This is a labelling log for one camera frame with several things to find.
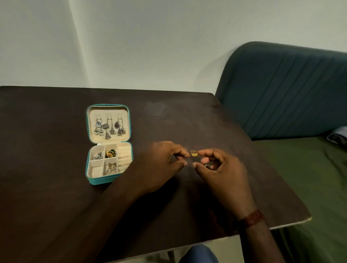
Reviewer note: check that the gold flower earring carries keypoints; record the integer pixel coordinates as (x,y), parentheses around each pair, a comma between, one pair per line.
(109,154)

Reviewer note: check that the person's left forearm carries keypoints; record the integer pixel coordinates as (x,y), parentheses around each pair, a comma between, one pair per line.
(89,227)

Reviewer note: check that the person's right hand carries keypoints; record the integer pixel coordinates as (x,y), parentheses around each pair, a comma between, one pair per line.
(227,181)

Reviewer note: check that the person's blue trouser leg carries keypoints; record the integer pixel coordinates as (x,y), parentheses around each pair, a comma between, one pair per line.
(199,254)

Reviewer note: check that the silver pearl cluster earring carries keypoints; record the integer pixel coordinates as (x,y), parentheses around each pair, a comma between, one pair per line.
(97,156)

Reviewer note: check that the small silver drop earring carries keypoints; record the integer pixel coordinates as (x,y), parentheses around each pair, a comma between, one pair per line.
(101,154)

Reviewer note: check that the green fabric cover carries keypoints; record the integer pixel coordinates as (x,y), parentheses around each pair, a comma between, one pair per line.
(311,184)

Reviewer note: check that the dark table leg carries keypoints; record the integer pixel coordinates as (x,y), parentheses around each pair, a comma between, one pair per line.
(171,257)

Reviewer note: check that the person's left hand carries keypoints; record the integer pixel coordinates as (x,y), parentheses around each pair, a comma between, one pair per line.
(154,168)

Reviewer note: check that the teal jewelry box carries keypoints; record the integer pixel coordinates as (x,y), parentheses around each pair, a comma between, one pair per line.
(108,108)

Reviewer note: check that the red thread wristband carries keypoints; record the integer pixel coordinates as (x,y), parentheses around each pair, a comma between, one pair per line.
(250,219)

